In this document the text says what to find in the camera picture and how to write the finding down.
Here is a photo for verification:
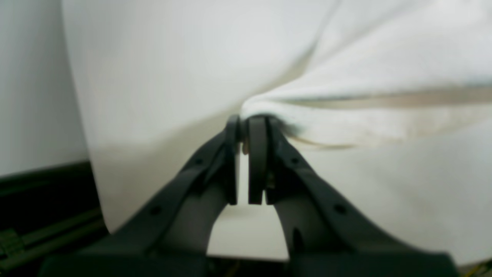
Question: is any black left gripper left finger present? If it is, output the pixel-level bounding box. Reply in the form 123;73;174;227
39;115;240;277

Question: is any white printed T-shirt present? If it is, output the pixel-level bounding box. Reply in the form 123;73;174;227
62;0;491;265

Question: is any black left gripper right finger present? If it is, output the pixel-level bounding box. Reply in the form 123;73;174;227
246;116;459;277

